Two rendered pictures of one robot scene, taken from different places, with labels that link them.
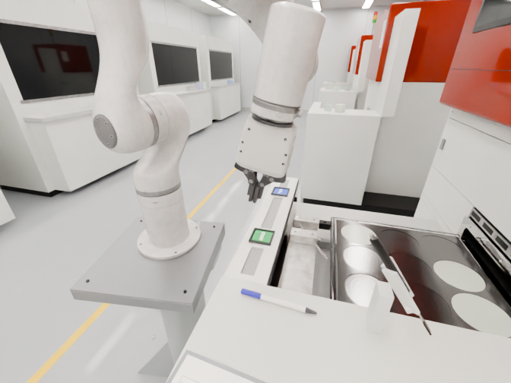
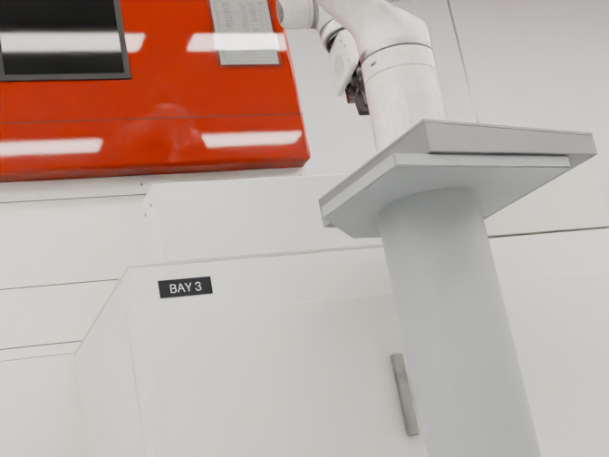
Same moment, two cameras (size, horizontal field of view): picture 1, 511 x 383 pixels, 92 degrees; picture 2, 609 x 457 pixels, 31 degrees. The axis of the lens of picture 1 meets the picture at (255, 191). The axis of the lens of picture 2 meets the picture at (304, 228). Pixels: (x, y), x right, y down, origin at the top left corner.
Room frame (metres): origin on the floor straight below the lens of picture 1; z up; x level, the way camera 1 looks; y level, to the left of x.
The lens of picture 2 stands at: (1.78, 1.42, 0.33)
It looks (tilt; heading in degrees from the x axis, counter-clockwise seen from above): 16 degrees up; 232
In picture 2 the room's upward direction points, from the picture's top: 11 degrees counter-clockwise
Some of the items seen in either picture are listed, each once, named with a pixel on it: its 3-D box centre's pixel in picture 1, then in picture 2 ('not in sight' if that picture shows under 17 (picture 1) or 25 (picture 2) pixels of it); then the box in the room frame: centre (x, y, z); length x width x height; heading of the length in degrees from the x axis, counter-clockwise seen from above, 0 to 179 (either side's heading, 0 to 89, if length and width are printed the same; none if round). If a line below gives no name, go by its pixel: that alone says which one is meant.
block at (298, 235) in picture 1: (303, 236); not in sight; (0.59, -0.14, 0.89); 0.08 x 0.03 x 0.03; 74
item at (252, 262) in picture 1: (271, 231); (301, 221); (0.63, -0.05, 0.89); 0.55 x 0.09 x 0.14; 164
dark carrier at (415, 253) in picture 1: (407, 267); not in sight; (0.47, -0.39, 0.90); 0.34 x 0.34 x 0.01; 74
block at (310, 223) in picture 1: (306, 222); not in sight; (0.67, -0.16, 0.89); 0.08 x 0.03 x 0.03; 74
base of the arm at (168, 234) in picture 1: (164, 213); (407, 113); (0.62, 0.27, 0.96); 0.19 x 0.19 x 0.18
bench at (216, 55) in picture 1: (213, 80); not in sight; (7.65, 1.19, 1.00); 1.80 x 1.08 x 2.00; 164
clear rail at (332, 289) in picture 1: (332, 254); not in sight; (0.51, -0.21, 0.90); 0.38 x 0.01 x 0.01; 164
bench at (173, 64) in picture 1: (169, 85); not in sight; (5.53, 1.78, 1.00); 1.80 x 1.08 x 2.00; 164
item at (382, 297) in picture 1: (394, 299); not in sight; (0.26, -0.21, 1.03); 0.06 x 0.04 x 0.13; 74
